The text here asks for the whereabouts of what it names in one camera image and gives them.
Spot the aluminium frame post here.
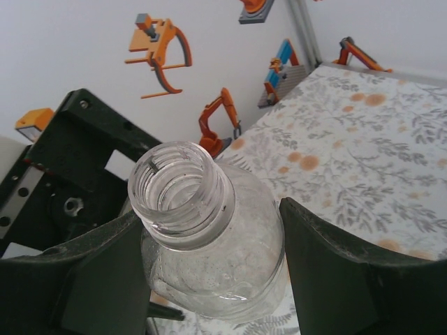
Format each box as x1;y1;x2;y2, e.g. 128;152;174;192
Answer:
285;0;323;69

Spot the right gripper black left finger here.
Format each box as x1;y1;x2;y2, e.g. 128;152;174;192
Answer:
0;210;152;335

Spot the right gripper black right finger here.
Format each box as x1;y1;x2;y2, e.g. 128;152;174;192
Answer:
278;197;447;335

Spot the floral patterned table cover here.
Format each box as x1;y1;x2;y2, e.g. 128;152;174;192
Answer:
149;64;447;335

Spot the clear unlabelled plastic bottle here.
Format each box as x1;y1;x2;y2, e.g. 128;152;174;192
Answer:
127;140;287;324

